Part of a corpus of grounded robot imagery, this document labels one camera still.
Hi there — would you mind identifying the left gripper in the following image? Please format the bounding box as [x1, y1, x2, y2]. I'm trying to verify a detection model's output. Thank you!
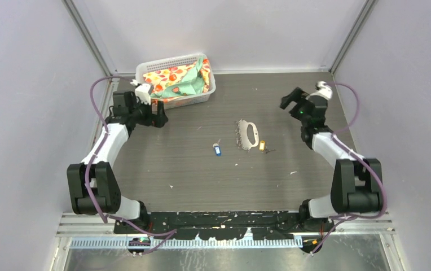
[129, 97, 168, 129]

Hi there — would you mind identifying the white plastic basket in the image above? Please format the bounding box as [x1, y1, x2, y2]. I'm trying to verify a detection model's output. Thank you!
[135, 53, 216, 109]

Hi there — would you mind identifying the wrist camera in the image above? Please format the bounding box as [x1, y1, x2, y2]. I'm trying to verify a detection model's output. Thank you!
[130, 80, 153, 105]
[308, 81, 333, 100]

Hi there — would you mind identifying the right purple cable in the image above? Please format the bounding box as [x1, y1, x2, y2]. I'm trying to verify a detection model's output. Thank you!
[309, 82, 388, 256]

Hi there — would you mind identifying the metal key organizer plate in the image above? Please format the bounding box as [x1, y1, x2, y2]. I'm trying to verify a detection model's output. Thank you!
[235, 119, 260, 151]

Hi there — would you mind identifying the white cable duct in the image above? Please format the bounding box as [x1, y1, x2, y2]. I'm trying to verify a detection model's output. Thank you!
[69, 236, 303, 250]

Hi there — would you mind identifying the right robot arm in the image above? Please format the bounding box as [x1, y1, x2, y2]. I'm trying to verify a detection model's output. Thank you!
[280, 83, 386, 232]

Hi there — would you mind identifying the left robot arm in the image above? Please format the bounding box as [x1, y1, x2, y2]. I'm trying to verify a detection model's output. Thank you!
[67, 91, 168, 234]

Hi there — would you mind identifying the yellow tagged key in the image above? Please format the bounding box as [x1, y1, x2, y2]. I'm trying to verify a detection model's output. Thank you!
[259, 141, 275, 154]

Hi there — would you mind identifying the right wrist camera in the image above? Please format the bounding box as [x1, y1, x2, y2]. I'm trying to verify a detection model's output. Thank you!
[308, 81, 333, 100]

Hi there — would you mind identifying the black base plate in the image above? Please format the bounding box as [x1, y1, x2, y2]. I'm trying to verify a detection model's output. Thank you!
[114, 211, 334, 241]

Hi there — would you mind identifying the blue tagged key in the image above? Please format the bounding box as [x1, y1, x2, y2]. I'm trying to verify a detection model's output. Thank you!
[212, 140, 222, 156]

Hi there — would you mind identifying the floral cloth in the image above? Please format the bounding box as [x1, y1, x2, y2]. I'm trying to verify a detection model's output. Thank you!
[143, 57, 211, 102]

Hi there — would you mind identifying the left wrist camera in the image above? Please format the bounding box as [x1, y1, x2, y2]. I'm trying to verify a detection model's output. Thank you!
[130, 80, 153, 105]

